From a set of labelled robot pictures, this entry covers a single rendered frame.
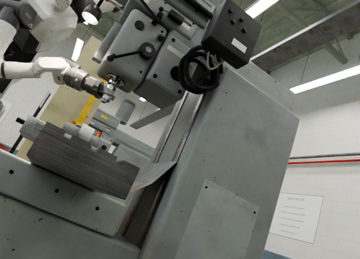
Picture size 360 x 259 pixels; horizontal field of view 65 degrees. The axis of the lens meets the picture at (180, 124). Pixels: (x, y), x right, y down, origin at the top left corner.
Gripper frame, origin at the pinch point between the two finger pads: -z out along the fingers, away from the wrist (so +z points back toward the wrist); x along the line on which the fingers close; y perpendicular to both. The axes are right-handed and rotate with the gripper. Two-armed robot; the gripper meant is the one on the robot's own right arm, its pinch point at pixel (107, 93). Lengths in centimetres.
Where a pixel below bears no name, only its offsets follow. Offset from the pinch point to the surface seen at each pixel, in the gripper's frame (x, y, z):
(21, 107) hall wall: 811, -113, 424
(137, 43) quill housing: -9.5, -23.8, -2.8
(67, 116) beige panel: 160, -16, 64
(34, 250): -15, 63, -8
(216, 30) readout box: -29, -32, -31
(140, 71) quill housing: -7.8, -12.8, -9.4
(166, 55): -7.3, -25.5, -16.2
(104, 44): -5.4, -18.1, 10.7
